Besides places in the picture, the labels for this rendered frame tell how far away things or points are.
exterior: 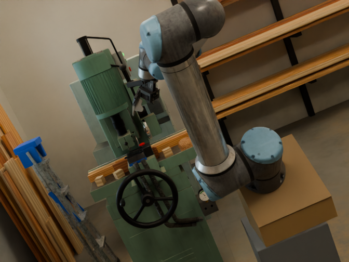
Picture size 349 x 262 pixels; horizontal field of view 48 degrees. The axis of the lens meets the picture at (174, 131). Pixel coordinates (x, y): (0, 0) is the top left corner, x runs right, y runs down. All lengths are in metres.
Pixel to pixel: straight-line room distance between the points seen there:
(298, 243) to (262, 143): 0.46
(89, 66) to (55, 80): 2.51
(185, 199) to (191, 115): 0.91
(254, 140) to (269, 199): 0.30
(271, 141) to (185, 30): 0.57
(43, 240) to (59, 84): 1.80
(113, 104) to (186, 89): 0.88
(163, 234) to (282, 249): 0.69
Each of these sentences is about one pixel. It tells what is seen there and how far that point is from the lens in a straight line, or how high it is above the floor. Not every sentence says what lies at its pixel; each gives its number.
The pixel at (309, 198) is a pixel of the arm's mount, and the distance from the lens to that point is 1.65.
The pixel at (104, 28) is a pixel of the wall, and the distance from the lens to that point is 4.36.
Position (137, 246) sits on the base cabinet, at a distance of 2.12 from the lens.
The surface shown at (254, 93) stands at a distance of 4.01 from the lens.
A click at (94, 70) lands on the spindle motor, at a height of 1.44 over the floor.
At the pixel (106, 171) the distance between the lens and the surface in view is 2.13.
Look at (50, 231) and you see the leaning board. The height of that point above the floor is 0.38.
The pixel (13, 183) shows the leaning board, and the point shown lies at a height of 0.87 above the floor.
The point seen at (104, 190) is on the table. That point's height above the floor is 0.88.
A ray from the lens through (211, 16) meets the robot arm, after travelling 1.11.
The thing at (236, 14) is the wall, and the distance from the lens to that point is 4.44.
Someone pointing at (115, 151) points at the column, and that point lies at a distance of 2.30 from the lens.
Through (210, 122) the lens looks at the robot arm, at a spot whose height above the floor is 1.15.
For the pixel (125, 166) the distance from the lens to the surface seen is 2.04.
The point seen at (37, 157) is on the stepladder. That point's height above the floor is 1.05.
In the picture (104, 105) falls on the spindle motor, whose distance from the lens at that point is 1.98.
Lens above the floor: 1.46
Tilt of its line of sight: 13 degrees down
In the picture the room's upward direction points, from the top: 23 degrees counter-clockwise
